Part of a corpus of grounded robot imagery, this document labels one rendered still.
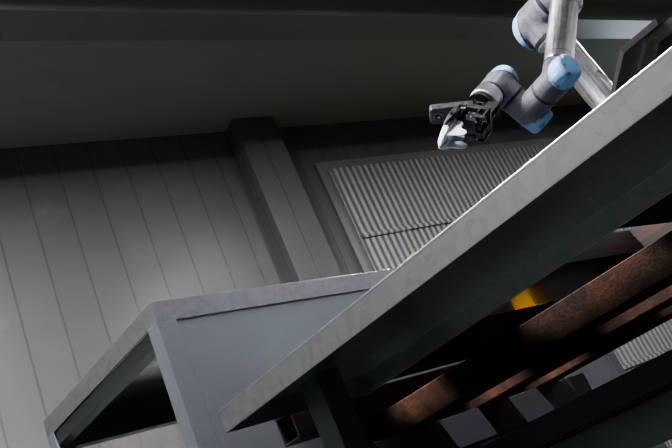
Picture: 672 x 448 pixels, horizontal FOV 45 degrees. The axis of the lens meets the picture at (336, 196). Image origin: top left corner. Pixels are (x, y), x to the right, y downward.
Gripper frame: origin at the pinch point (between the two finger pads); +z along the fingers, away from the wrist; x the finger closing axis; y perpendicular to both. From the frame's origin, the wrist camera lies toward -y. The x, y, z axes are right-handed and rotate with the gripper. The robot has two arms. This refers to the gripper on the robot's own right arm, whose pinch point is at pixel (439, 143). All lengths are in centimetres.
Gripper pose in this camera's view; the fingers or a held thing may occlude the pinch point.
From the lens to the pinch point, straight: 193.8
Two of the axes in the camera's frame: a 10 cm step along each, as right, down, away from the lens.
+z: -5.2, 5.6, -6.5
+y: 8.4, 2.1, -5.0
